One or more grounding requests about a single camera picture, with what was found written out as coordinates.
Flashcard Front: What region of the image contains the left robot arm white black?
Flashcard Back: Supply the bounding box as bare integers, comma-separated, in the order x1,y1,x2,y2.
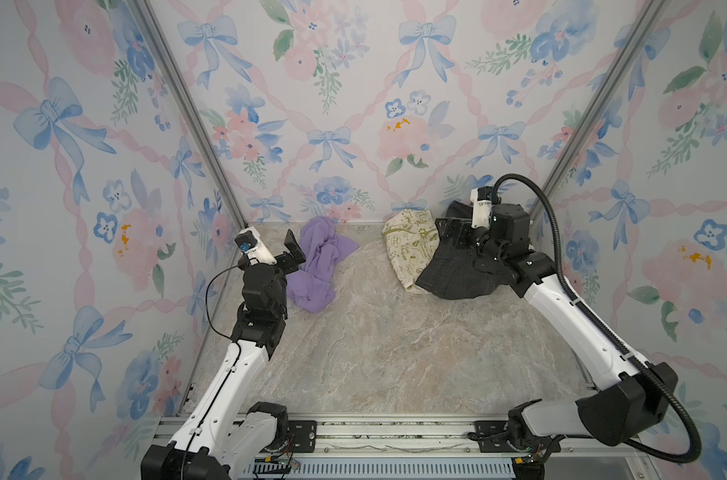
140,227,306,479

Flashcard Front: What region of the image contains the black corrugated cable conduit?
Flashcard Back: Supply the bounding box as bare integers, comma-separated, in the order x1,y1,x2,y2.
490,173,703,464

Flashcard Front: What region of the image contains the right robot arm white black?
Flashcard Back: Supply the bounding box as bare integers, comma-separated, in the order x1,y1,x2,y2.
419,202,681,451

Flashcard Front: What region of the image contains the purple cloth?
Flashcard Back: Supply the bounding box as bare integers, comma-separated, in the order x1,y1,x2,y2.
288,217,360,313

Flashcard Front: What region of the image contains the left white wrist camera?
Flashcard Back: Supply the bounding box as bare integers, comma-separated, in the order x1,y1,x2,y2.
235,227,277,270

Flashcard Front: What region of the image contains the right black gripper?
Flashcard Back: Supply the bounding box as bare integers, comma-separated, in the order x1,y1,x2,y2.
435,217,505,271

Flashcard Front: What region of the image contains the aluminium corner post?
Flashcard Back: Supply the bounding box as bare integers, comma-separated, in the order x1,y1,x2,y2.
128,0,248,228
541,0,669,205

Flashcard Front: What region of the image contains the cream floral cloth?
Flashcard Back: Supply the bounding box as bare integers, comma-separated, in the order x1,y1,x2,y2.
383,209,439,294

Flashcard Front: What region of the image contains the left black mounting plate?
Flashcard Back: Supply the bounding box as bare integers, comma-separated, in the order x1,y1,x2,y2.
283,420,319,453

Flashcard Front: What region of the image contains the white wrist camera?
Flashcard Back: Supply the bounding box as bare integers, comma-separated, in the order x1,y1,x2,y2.
471,186,493,229
235,227,277,270

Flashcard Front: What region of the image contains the right aluminium corner post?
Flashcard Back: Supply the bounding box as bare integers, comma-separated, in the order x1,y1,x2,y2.
541,0,669,205

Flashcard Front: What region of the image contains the black mounting plate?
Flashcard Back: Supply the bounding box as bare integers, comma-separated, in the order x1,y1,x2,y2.
467,420,561,455
283,420,319,453

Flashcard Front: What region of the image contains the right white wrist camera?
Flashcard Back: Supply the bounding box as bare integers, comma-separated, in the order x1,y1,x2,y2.
471,186,493,229

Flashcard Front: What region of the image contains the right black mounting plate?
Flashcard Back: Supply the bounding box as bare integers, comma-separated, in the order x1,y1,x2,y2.
467,420,561,455

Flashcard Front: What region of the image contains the dark grey cloth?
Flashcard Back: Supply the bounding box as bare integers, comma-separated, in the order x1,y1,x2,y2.
417,200,515,300

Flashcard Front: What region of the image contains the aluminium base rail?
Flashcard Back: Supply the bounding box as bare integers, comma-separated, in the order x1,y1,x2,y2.
136,413,661,480

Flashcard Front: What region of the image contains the left aluminium corner post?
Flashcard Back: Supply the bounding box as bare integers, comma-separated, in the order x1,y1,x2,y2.
128,0,248,228

